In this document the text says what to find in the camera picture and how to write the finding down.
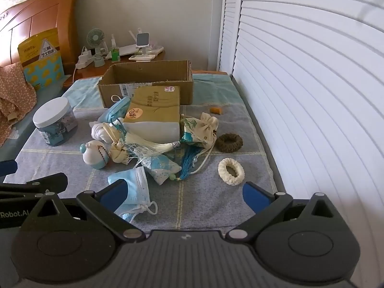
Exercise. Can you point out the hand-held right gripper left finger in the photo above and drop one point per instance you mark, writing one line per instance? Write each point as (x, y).
(112, 196)

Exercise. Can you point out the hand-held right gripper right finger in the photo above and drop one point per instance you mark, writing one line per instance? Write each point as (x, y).
(255, 198)

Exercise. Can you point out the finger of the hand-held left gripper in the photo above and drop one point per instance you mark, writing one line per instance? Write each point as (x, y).
(8, 168)
(45, 181)

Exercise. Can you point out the light blue sachet with tassel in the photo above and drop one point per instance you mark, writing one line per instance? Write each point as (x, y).
(159, 168)

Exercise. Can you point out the brown cardboard box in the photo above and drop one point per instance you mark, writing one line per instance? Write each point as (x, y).
(108, 93)

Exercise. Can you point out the teal bed sheet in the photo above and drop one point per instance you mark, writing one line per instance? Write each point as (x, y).
(21, 135)

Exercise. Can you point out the cream knotted sachet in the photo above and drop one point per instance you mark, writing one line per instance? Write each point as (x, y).
(118, 154)
(112, 133)

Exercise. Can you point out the cream hair scrunchie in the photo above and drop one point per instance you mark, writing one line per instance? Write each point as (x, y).
(222, 168)

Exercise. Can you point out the white tassel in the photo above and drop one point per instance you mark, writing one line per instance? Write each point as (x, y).
(150, 148)

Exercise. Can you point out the brown hair scrunchie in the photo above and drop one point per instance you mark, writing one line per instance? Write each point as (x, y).
(220, 143)

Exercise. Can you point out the orange dotted cloth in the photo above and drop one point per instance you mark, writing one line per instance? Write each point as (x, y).
(15, 96)

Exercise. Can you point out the light blue face mask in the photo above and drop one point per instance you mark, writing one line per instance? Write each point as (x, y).
(115, 111)

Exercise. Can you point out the small orange object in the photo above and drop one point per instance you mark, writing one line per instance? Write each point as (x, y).
(215, 110)

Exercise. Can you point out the yellow-green gift box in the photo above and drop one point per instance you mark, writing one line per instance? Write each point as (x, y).
(156, 105)

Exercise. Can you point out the wooden nightstand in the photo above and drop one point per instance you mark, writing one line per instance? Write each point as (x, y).
(90, 72)

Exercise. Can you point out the white louvered door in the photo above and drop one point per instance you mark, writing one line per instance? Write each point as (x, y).
(315, 96)
(229, 21)

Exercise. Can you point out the yellow snack bag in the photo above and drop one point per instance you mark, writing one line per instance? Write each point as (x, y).
(36, 48)

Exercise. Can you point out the white power strip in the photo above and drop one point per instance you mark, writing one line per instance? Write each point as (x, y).
(85, 58)

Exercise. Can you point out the small green cup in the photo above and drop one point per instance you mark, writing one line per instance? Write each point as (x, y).
(99, 60)

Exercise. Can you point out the white remote control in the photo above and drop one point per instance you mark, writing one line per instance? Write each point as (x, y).
(139, 58)
(150, 55)

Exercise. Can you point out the small green box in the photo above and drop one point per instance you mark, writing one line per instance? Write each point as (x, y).
(115, 54)

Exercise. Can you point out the white router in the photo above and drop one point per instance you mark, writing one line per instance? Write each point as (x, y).
(129, 49)

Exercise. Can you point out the small green desk fan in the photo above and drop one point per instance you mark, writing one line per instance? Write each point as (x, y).
(95, 37)

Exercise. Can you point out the wooden headboard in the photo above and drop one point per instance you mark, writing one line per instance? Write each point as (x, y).
(39, 15)

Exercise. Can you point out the wooden table frame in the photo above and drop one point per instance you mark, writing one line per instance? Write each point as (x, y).
(210, 72)

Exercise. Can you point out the white camera on stand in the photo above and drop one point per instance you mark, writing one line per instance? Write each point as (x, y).
(142, 39)

